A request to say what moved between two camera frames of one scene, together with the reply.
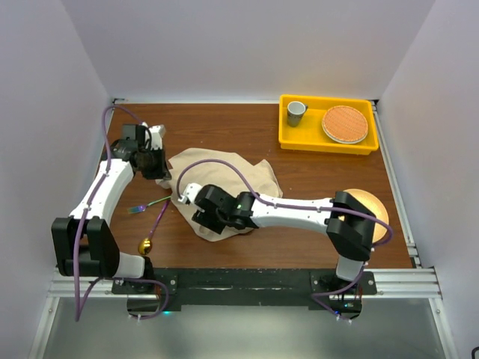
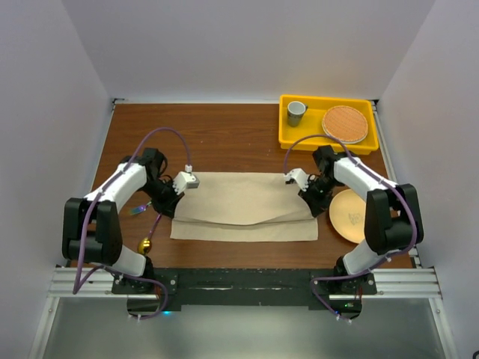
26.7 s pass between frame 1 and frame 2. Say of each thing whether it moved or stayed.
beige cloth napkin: moved
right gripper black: moved
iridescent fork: stayed
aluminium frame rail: stayed
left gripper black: moved
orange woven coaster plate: stayed
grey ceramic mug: stayed
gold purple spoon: stayed
